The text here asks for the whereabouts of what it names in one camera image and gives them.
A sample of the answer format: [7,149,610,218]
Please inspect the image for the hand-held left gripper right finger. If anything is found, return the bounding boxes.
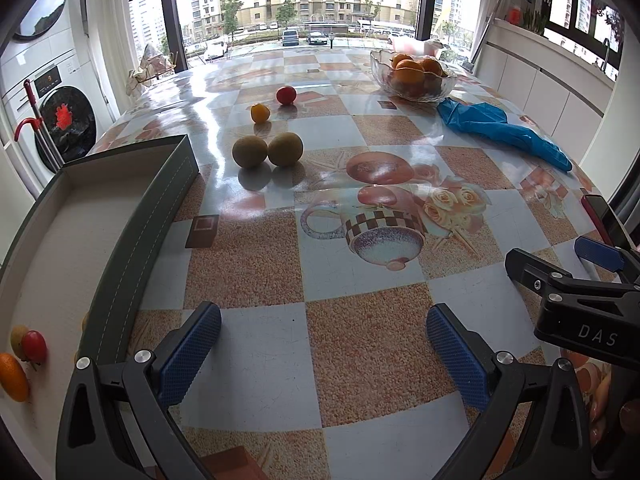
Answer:
[426,303,593,480]

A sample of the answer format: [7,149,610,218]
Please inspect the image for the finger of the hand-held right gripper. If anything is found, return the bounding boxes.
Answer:
[574,236,640,286]
[504,248,576,295]

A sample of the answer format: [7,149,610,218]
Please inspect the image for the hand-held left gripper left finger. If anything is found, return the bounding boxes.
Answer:
[55,301,222,480]

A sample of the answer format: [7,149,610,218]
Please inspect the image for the grey rectangular tray box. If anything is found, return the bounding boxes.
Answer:
[0,134,200,441]

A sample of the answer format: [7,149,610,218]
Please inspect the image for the small yellow fruit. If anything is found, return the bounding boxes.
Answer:
[10,325,30,361]

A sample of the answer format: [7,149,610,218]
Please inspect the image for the brown kiwi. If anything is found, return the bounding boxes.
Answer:
[231,135,270,169]
[267,131,304,167]

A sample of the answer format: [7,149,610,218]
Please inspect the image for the person's right hand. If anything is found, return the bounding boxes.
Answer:
[589,367,640,439]

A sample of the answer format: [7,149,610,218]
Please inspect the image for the phone in red case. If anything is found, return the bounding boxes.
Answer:
[580,193,636,253]

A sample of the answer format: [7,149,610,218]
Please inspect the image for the blue rubber glove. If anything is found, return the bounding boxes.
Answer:
[450,120,574,174]
[437,100,508,133]

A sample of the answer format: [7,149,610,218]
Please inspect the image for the white cabinet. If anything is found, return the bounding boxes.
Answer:
[472,20,618,161]

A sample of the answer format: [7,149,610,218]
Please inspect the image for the clear glass bowl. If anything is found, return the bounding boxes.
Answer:
[370,49,458,103]

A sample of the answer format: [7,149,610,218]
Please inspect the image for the green potted plant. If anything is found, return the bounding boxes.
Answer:
[522,7,548,35]

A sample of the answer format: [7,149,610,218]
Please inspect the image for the pink plastic bag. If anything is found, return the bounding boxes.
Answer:
[387,34,446,58]

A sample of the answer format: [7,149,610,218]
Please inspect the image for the white washing machine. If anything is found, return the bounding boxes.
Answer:
[0,50,118,181]

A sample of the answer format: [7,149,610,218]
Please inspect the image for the white dryer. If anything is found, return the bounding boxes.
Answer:
[0,0,88,68]

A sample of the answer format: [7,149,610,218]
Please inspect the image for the red-handled mop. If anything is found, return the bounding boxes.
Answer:
[14,80,66,168]

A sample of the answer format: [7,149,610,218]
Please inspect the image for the wire basket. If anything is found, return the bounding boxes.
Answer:
[126,42,180,97]

